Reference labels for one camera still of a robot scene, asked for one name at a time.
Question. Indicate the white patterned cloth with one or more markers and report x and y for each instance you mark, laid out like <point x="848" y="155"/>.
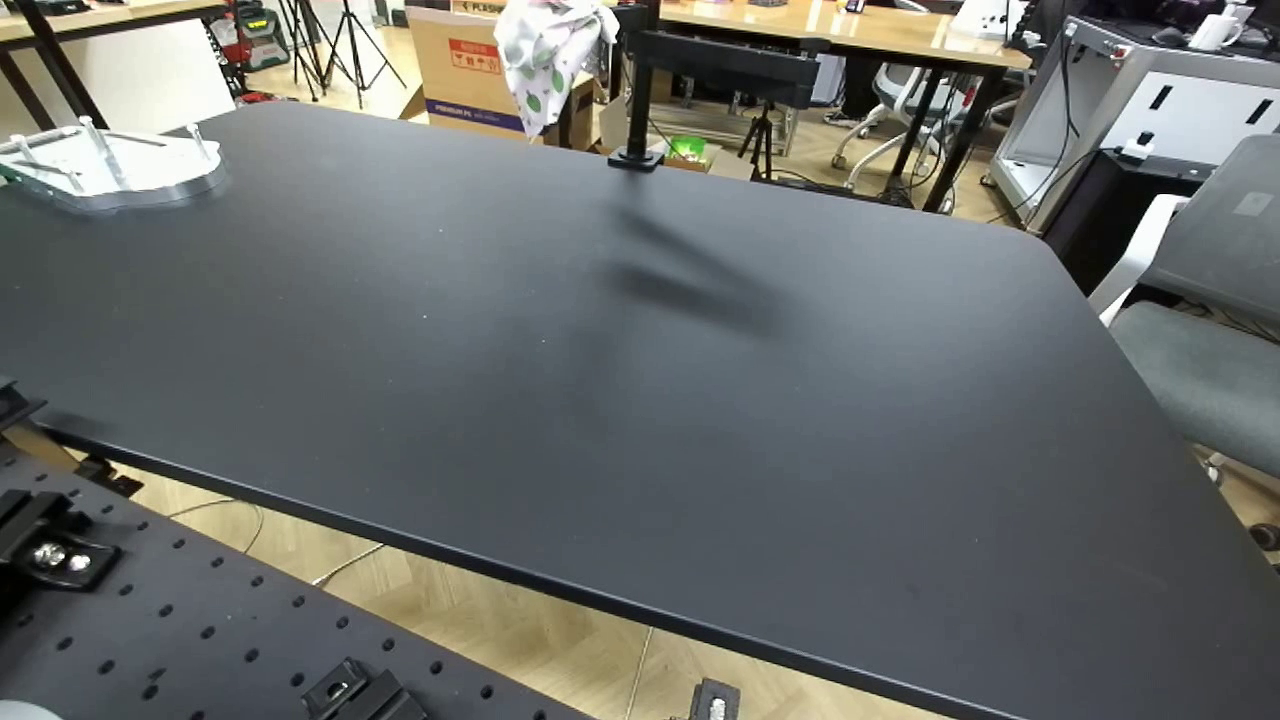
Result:
<point x="553" y="52"/>

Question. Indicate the small green floor item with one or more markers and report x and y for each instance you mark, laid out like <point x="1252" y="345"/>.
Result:
<point x="691" y="155"/>

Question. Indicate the small black tripod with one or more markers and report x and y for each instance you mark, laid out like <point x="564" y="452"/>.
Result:
<point x="762" y="143"/>

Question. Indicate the black clamped pole stand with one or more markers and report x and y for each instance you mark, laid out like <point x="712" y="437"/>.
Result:
<point x="642" y="95"/>

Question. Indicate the small metal clamp piece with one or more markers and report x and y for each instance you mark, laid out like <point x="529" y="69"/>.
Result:
<point x="712" y="702"/>

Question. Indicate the white office chair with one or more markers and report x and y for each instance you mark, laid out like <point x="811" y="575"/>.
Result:
<point x="884" y="112"/>

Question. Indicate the large cardboard box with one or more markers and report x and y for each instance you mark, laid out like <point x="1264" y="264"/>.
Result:
<point x="454" y="66"/>

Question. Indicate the long wooden desk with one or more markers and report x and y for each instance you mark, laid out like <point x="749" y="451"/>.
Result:
<point x="855" y="35"/>

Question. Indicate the black tall tripod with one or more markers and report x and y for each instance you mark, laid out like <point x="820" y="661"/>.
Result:
<point x="347" y="44"/>

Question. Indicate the black perforated breadboard platform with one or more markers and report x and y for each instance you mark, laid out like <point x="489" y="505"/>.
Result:
<point x="202" y="627"/>

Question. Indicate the gray office chair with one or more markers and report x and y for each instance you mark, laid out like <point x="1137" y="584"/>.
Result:
<point x="1203" y="332"/>

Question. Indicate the white flat panel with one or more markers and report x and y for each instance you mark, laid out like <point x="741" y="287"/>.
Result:
<point x="144" y="72"/>

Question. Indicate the short wooden desk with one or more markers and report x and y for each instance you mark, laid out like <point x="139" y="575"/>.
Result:
<point x="106" y="19"/>

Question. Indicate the black bolted bracket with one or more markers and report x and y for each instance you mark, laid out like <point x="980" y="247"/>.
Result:
<point x="360" y="695"/>
<point x="54" y="547"/>

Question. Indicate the gray metal enclosure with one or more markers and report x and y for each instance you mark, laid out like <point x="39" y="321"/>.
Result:
<point x="1135" y="106"/>

